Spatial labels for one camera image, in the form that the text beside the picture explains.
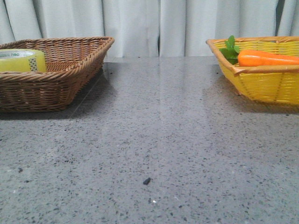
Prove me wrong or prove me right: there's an orange toy carrot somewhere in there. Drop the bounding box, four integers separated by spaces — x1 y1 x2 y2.
219 35 299 68

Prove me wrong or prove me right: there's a small black debris piece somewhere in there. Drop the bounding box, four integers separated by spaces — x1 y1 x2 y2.
142 177 152 185

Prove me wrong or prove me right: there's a yellow woven basket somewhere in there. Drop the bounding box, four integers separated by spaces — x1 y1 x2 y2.
206 36 299 105

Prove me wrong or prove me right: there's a yellow clear tape roll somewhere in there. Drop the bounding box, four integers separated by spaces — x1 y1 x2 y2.
0 49 47 72

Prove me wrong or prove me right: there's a brown wicker basket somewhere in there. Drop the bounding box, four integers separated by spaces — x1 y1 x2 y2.
0 36 114 112

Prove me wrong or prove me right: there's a white curtain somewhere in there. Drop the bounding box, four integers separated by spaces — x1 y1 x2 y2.
0 0 299 57

